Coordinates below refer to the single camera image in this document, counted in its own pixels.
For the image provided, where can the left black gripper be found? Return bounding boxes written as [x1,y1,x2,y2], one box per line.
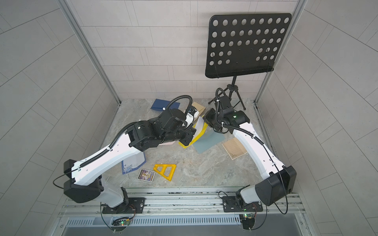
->
[159,123,199,145]

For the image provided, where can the pink envelope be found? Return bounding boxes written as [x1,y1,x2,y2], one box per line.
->
[160,141,176,146]

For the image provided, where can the navy blue envelope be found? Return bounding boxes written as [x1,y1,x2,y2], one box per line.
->
[151,99,180,112]

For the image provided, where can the light teal envelope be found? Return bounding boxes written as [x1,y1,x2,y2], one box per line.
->
[193,130,225,154]

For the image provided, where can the white blue floral letter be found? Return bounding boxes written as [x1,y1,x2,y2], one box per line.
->
[121,152,146,175]
[195,117,204,137]

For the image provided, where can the kraft tan envelope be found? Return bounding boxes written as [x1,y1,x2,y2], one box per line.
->
[192,102,206,116]

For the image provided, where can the yellow envelope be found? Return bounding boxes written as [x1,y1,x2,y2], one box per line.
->
[179,123,208,149]

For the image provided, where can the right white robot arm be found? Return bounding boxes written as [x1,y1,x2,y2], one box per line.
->
[204,108,297,206]

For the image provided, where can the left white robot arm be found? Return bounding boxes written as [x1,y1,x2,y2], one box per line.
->
[64,121,196,208]

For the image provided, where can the yellow triangle ruler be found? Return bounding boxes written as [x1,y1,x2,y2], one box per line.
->
[153,164,176,182]

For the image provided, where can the colourful picture card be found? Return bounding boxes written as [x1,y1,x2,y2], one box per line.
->
[137,169,156,183]

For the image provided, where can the black perforated music stand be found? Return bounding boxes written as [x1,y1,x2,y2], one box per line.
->
[205,13,292,97]

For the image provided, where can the left circuit board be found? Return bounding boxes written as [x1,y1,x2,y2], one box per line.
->
[112,217,133,227]

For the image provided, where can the circuit board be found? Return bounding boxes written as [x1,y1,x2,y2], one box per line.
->
[239,213,256,231]
[112,217,133,227]

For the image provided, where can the right circuit board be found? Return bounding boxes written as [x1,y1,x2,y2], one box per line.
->
[239,213,256,231]

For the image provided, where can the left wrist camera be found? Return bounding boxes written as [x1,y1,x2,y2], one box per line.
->
[158,109,194,132]

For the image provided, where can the aluminium rail frame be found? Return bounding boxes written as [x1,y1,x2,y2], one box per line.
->
[57,185,305,219]

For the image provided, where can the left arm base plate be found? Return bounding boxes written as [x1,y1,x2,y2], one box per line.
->
[101,197,146,214]

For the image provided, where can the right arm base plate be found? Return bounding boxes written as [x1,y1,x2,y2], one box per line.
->
[220,196,264,213]

